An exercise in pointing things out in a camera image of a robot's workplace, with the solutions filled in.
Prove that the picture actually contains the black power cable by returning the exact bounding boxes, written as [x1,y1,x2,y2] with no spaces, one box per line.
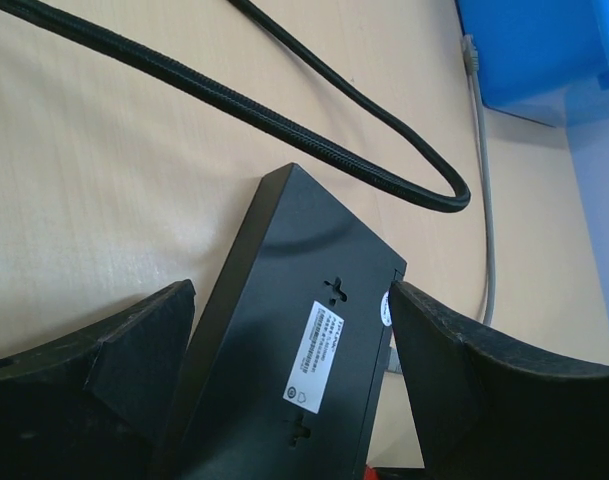
[23,0,472,214]

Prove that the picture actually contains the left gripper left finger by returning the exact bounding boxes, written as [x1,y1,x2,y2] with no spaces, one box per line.
[0,280,195,479]

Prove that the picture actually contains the blue plastic bin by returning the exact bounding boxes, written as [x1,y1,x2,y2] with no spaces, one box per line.
[456,0,609,127]

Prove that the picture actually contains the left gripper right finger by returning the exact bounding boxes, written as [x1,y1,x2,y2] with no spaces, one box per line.
[389,282,609,479]

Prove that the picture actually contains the grey ethernet cable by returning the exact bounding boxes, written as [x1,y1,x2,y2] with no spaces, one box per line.
[387,34,498,376]

